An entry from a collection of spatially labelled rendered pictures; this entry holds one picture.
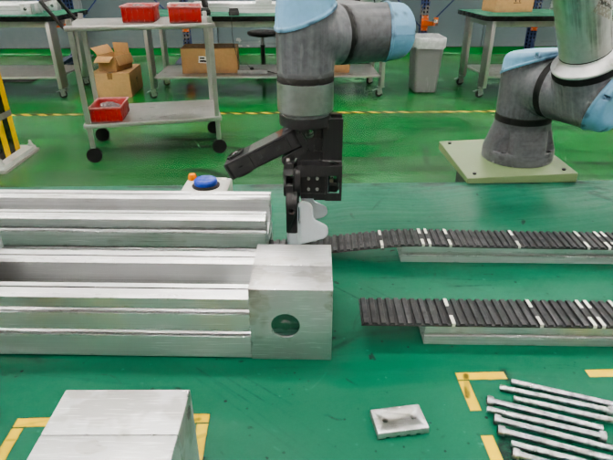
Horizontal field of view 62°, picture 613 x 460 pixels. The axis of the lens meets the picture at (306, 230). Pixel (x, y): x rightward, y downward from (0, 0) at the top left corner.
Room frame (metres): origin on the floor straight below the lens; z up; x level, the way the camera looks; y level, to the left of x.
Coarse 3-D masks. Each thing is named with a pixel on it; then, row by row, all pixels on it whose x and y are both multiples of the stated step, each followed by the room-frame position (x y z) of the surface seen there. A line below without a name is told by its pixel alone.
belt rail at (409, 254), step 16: (400, 256) 0.67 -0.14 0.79; (416, 256) 0.66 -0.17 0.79; (432, 256) 0.66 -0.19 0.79; (448, 256) 0.66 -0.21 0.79; (464, 256) 0.66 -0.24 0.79; (480, 256) 0.66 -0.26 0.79; (496, 256) 0.66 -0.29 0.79; (512, 256) 0.66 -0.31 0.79; (528, 256) 0.66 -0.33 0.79; (544, 256) 0.66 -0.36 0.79; (560, 256) 0.66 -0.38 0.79; (576, 256) 0.66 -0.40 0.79; (592, 256) 0.66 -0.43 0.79; (608, 256) 0.66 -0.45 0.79
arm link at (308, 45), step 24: (288, 0) 0.66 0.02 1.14; (312, 0) 0.65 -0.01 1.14; (288, 24) 0.66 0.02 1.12; (312, 24) 0.65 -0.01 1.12; (336, 24) 0.67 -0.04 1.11; (288, 48) 0.66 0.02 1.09; (312, 48) 0.65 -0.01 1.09; (336, 48) 0.67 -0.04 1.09; (288, 72) 0.66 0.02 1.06; (312, 72) 0.65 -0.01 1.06
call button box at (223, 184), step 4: (188, 180) 0.85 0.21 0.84; (220, 180) 0.85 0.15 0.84; (224, 180) 0.85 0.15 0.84; (228, 180) 0.85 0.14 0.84; (232, 180) 0.86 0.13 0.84; (188, 184) 0.83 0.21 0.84; (192, 184) 0.82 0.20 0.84; (216, 184) 0.82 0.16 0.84; (220, 184) 0.83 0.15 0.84; (224, 184) 0.83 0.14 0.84; (228, 184) 0.83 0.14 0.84; (232, 184) 0.85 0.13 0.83; (184, 188) 0.81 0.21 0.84; (188, 188) 0.81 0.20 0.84; (192, 188) 0.81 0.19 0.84; (196, 188) 0.80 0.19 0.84; (200, 188) 0.80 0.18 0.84; (204, 188) 0.80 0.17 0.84; (208, 188) 0.80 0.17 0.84; (212, 188) 0.80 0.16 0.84; (216, 188) 0.81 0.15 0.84; (220, 188) 0.81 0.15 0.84; (224, 188) 0.81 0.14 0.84; (228, 188) 0.82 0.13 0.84; (232, 188) 0.85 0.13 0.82
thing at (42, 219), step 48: (0, 192) 0.73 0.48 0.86; (48, 192) 0.73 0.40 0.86; (96, 192) 0.73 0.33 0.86; (144, 192) 0.73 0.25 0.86; (192, 192) 0.73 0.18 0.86; (240, 192) 0.73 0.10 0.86; (48, 240) 0.65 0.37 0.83; (96, 240) 0.64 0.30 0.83; (144, 240) 0.64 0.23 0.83; (192, 240) 0.64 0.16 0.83; (240, 240) 0.64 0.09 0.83
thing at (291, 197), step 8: (288, 184) 0.65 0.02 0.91; (288, 192) 0.64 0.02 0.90; (296, 192) 0.65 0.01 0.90; (288, 200) 0.64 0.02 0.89; (296, 200) 0.64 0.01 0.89; (288, 208) 0.64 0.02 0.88; (296, 208) 0.64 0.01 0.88; (288, 216) 0.64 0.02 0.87; (296, 216) 0.64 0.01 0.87; (288, 224) 0.64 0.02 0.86; (296, 224) 0.64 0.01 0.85; (288, 232) 0.64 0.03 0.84; (296, 232) 0.64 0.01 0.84
